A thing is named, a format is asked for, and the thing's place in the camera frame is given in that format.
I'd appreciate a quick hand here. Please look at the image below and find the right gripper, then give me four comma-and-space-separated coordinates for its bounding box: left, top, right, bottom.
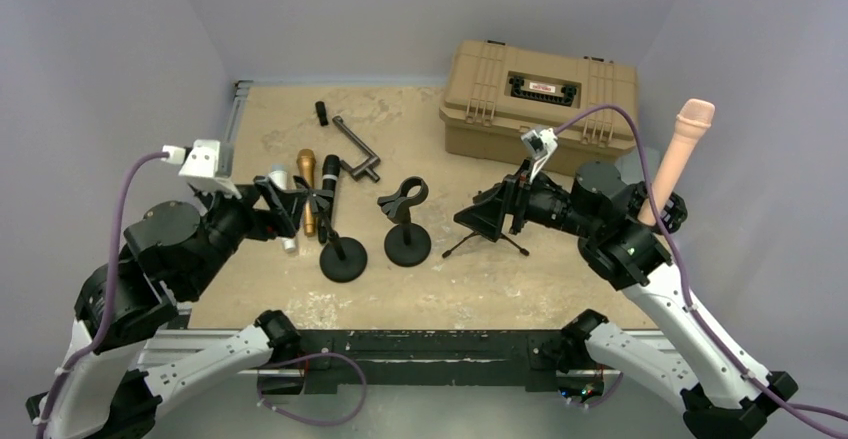
455, 156, 598, 240

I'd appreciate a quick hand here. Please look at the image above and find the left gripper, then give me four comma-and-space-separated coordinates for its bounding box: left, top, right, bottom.
182, 172, 309, 295

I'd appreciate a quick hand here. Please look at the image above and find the white microphone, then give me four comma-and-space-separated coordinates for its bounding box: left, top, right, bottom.
268, 164, 298, 255

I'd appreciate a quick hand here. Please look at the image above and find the black tripod shock-mount stand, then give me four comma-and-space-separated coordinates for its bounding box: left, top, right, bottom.
441, 231, 530, 259

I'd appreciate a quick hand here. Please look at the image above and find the gold microphone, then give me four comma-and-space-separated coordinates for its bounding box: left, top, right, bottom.
295, 149, 318, 238

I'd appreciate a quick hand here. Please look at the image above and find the black microphone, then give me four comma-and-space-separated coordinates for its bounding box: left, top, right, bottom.
318, 154, 341, 245

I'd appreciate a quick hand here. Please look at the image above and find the black clip mic stand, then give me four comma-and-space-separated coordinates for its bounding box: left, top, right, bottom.
299, 176, 368, 283

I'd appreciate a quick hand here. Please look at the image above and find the black round-base mic stand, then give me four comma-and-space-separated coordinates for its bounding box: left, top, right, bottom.
377, 176, 432, 267

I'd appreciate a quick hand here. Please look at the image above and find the black shock-mount round stand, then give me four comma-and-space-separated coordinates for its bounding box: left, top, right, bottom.
629, 181, 688, 234

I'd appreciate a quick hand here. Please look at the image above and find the pink microphone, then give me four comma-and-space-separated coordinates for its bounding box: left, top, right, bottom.
651, 98, 715, 210

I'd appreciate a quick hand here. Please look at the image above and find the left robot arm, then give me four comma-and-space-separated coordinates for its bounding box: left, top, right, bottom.
27, 176, 310, 438

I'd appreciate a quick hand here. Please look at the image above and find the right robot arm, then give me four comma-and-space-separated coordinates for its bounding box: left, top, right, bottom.
454, 161, 798, 438

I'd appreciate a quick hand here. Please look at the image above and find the small black cylinder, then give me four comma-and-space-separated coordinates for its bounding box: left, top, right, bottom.
315, 101, 329, 127

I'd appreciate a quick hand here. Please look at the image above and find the tan plastic case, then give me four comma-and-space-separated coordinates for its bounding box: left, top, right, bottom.
439, 40, 639, 175

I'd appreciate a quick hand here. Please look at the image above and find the grey pad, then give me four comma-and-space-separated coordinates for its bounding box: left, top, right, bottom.
614, 147, 663, 184

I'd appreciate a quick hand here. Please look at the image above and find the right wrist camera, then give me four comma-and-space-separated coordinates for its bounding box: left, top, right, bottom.
520, 128, 558, 183

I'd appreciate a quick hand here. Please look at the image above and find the dark metal L bracket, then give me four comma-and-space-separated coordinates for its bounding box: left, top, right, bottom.
331, 115, 381, 183

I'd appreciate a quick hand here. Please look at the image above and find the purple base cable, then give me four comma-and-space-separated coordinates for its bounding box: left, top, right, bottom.
255, 349, 371, 427

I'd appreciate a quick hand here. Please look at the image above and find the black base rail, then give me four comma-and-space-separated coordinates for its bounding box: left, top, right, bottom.
257, 329, 617, 400

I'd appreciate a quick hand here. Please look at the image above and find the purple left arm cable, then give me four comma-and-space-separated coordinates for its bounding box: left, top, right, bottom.
36, 151, 174, 439

